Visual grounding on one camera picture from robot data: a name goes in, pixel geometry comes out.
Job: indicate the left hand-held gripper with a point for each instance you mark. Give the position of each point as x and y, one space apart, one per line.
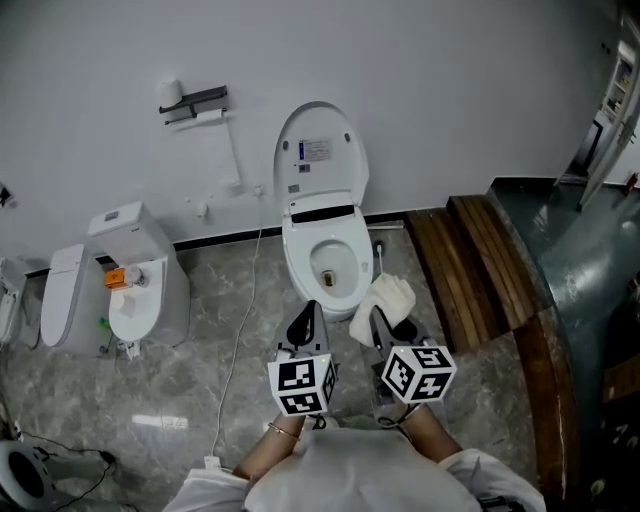
300 380

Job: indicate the curved wooden planks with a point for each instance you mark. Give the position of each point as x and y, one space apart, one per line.
475 260

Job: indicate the person's white shirt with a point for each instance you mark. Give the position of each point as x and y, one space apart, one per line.
350 475

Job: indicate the black wall shelf paper holder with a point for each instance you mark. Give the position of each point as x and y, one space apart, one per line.
200 96

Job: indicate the curved wooden base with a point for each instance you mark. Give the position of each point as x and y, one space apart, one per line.
545 375

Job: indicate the white square tank toilet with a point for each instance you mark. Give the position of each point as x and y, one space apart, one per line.
125 235

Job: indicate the white wall socket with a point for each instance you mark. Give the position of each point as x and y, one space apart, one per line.
258 190

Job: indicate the white cleaning cloth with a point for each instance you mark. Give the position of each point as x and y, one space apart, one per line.
390 295

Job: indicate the white smart toilet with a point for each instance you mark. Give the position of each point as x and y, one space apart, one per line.
300 250

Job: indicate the person's left forearm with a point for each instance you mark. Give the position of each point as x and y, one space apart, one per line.
265 450

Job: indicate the dark green metal tank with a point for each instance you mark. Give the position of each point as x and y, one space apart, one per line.
590 260

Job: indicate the orange box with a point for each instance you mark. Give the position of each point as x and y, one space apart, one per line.
115 279

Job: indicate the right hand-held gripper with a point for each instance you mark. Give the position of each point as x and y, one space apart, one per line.
420 375

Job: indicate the hanging toilet paper roll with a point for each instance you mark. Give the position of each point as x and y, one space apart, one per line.
210 116

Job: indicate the person's right forearm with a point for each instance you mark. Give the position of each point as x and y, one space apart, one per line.
430 435

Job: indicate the white door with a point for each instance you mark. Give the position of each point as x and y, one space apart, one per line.
615 140

